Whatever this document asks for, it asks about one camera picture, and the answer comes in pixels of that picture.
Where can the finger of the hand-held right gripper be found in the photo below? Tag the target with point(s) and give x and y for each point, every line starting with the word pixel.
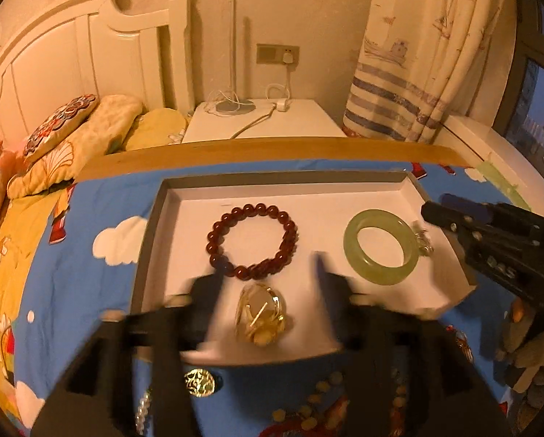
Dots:
pixel 463 204
pixel 444 218

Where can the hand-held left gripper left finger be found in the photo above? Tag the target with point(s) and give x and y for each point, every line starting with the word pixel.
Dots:
pixel 210 291

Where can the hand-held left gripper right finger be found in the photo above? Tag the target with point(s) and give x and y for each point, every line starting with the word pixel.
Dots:
pixel 326 291

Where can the gold round pendant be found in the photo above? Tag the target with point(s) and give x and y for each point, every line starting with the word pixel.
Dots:
pixel 201 382

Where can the grey jewelry tray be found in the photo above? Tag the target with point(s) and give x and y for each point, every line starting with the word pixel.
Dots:
pixel 262 195

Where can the person's right hand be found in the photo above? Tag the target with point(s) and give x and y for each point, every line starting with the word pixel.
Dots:
pixel 535 355

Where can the green jade bangle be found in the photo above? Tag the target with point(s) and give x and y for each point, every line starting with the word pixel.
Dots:
pixel 353 248

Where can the white windowsill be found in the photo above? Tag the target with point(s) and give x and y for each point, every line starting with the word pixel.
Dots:
pixel 481 141

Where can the blue printed blanket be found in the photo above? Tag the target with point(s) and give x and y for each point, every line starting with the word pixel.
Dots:
pixel 94 291

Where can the dark framed window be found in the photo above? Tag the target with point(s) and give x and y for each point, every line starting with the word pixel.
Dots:
pixel 540 100

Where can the wooden board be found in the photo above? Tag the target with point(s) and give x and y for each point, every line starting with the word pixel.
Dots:
pixel 253 150

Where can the plain yellow pillow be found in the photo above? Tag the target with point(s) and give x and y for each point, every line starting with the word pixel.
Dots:
pixel 158 127

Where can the white nightstand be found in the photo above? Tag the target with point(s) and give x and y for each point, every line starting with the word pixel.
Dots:
pixel 299 120

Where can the printed striped curtain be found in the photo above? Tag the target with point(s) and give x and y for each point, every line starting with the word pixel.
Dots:
pixel 413 32

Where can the white desk lamp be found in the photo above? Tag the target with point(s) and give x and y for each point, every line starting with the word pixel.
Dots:
pixel 235 107

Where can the yellow floral pillow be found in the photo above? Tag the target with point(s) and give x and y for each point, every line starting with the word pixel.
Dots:
pixel 108 118

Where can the yellow bedsheet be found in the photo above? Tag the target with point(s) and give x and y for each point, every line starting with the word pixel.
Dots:
pixel 8 259

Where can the white plug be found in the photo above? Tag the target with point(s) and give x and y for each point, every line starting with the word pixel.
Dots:
pixel 288 58

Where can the patterned cushion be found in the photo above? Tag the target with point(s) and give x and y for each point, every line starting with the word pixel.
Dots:
pixel 58 123

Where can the white bed headboard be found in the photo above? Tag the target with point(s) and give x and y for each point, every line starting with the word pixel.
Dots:
pixel 71 41

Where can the wall socket panel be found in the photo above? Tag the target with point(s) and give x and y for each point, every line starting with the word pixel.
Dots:
pixel 269 54

